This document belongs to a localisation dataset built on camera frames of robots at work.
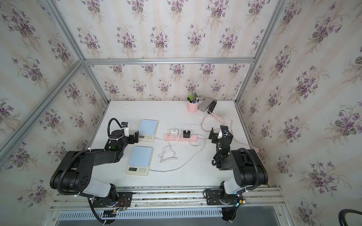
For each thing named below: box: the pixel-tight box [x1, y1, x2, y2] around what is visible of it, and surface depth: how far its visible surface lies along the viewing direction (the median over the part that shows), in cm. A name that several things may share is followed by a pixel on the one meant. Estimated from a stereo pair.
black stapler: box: [207, 99, 218, 114], surface depth 120 cm
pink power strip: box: [164, 133, 198, 142], surface depth 97 cm
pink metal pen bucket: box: [187, 100, 200, 114], surface depth 112 cm
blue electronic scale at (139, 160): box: [125, 145, 154, 177], surface depth 87 cm
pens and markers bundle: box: [187, 90, 200, 104], surface depth 110 cm
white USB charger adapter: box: [170, 129, 178, 138], surface depth 94 cm
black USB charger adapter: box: [182, 130, 191, 138], surface depth 94 cm
